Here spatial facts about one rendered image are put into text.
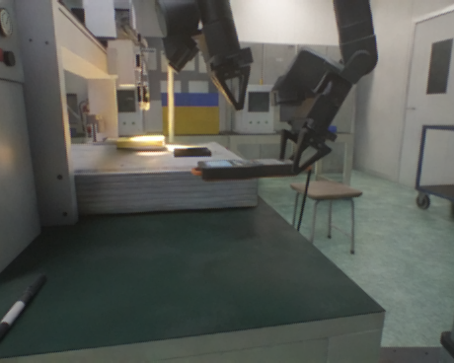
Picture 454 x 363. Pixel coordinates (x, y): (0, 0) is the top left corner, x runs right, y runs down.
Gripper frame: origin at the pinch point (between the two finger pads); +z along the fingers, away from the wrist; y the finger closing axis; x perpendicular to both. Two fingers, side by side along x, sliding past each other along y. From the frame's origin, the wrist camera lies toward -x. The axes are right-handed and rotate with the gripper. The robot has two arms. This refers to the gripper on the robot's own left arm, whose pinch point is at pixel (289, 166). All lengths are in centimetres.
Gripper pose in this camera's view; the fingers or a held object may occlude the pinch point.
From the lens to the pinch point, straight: 65.7
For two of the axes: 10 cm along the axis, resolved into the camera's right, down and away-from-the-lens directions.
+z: -4.9, 8.7, 0.8
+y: 2.1, 2.1, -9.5
